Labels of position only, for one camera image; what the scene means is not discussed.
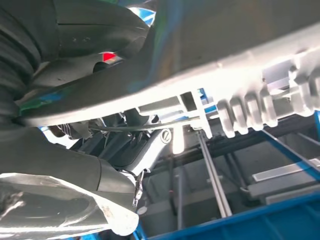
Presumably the blue metal shelf rack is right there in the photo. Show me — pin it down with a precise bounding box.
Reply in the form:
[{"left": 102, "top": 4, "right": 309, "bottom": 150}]
[{"left": 38, "top": 6, "right": 320, "bottom": 240}]

